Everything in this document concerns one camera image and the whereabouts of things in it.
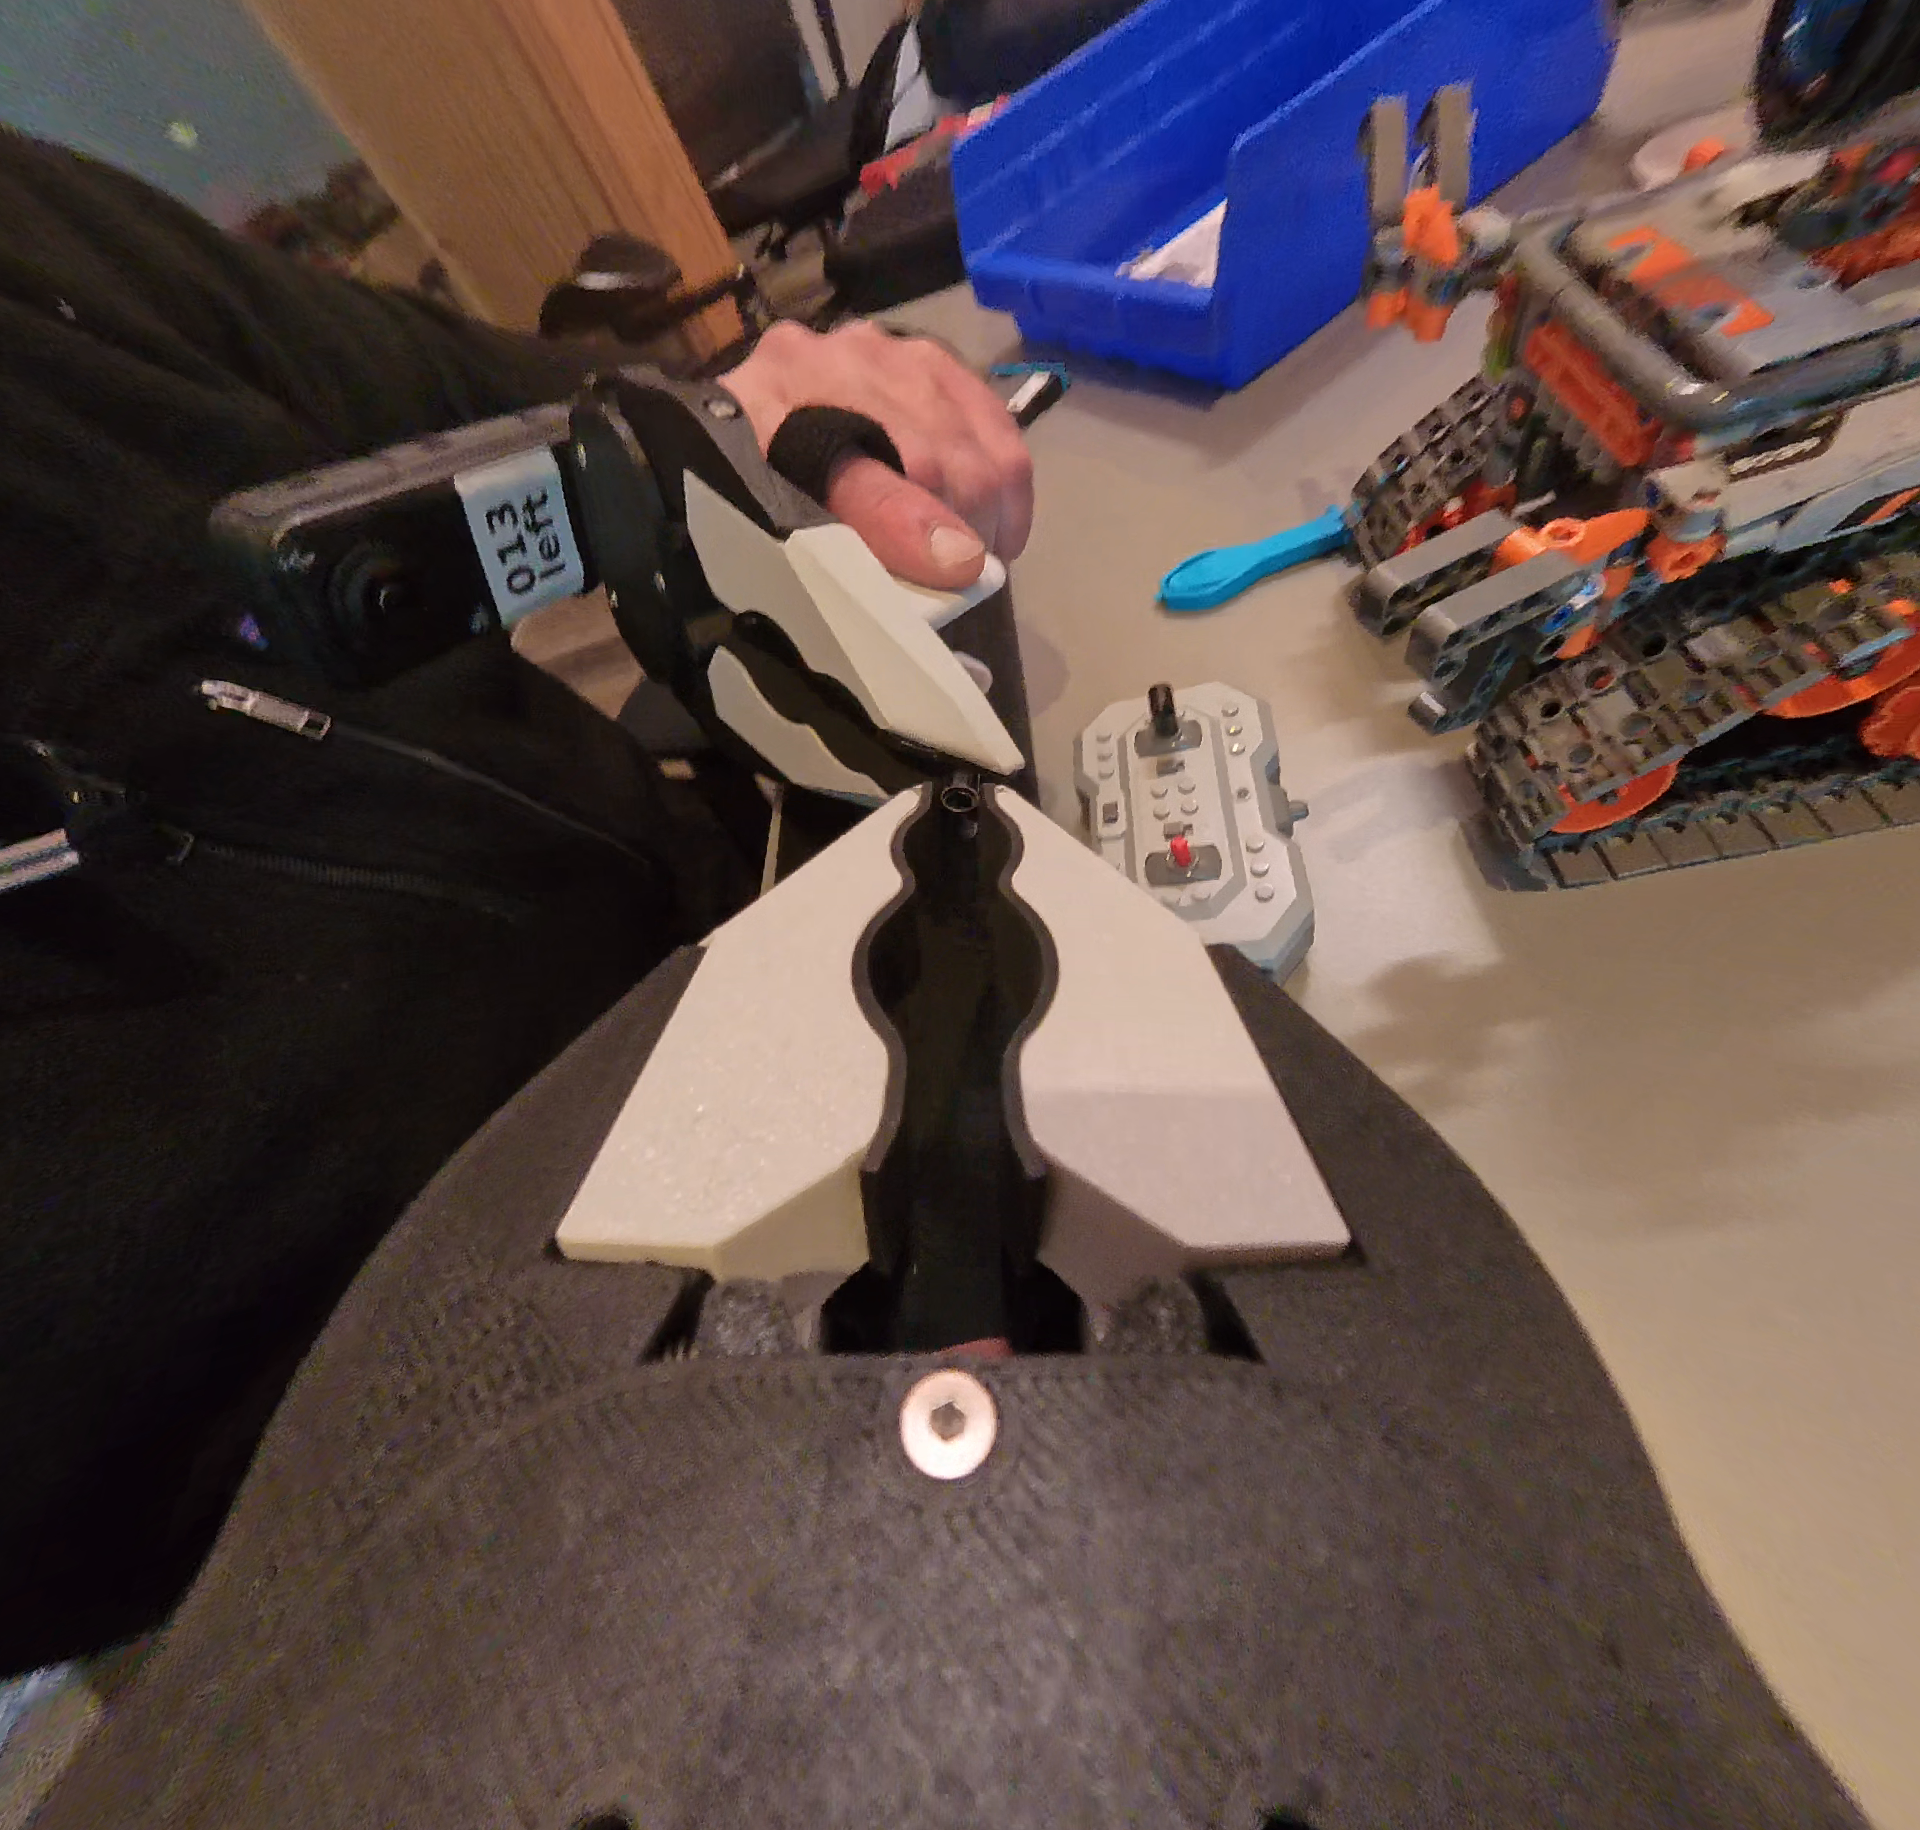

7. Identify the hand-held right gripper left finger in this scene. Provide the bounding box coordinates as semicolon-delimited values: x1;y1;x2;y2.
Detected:
553;791;920;1351

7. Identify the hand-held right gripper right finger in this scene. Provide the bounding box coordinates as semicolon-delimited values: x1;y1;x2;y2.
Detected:
978;784;1355;1351

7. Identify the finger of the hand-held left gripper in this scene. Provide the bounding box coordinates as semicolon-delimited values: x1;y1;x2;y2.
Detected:
703;641;960;813
677;473;1031;775

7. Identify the white control hub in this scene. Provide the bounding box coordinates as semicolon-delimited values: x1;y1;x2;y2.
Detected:
1072;682;1318;986

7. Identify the blue brick separator tool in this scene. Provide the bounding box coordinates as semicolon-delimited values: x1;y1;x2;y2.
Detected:
1156;503;1355;616

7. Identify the blue plastic bin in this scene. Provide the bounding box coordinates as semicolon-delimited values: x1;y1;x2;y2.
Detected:
950;0;1623;394

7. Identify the tracked toy robot vehicle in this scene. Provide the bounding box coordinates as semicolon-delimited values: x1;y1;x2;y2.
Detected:
1349;0;1920;896

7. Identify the person's left forearm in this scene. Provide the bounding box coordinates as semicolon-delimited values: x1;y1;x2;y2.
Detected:
0;129;755;514

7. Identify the person's left hand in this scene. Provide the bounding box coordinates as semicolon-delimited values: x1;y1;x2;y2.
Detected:
717;319;1037;582

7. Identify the black chair armrest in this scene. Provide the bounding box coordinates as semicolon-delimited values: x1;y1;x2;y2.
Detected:
542;229;758;346

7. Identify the wooden panel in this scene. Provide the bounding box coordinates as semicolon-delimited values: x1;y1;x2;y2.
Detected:
181;0;743;346

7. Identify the black fabric case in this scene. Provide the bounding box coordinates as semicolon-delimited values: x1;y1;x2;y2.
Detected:
914;0;1277;106

